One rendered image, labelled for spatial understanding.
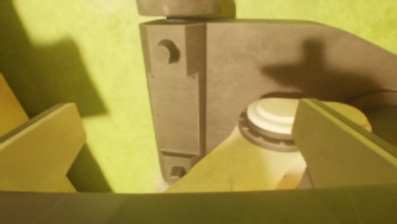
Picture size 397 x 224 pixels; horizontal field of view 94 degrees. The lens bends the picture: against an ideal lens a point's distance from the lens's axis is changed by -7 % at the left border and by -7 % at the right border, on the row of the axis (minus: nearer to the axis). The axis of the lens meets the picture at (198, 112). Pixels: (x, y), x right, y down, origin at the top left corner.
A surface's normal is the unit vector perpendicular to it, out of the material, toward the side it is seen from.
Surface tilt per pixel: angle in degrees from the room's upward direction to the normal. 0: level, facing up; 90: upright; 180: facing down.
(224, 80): 0
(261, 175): 90
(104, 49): 0
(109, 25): 0
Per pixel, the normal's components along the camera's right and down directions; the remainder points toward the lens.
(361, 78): -0.18, 0.49
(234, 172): -0.01, -0.87
